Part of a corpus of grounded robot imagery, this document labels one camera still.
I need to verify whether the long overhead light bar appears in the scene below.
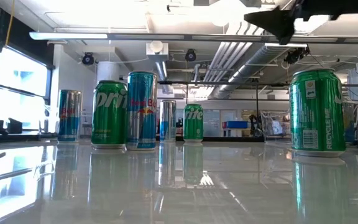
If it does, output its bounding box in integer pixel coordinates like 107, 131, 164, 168
29, 30, 358, 44

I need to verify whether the white blue Spindrift can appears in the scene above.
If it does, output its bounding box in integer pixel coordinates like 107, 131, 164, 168
346, 102, 358, 144

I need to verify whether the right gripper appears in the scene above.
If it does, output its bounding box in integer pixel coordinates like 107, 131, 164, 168
244, 0, 358, 46

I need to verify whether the white round pillar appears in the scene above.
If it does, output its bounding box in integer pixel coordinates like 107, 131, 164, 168
96, 61, 121, 83

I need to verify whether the white ceiling unit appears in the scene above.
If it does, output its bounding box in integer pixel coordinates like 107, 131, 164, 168
146, 40, 170, 62

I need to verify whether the green Sprite can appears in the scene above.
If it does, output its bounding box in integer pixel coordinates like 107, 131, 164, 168
91, 80, 129, 150
183, 103, 204, 143
289, 68, 347, 157

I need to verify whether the black ceiling spotlight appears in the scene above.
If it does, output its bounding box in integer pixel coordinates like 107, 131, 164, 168
283, 46, 310, 65
81, 52, 95, 66
184, 49, 198, 62

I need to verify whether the blue storage crate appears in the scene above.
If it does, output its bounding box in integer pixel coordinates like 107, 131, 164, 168
222, 120, 249, 130

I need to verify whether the yellow cable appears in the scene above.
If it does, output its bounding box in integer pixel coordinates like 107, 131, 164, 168
5, 0, 16, 47

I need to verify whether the large bright window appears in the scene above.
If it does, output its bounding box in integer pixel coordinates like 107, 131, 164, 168
0, 46, 52, 133

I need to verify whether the Red Bull can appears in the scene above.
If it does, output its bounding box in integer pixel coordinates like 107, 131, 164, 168
126, 70, 158, 151
159, 99, 177, 143
57, 89, 83, 143

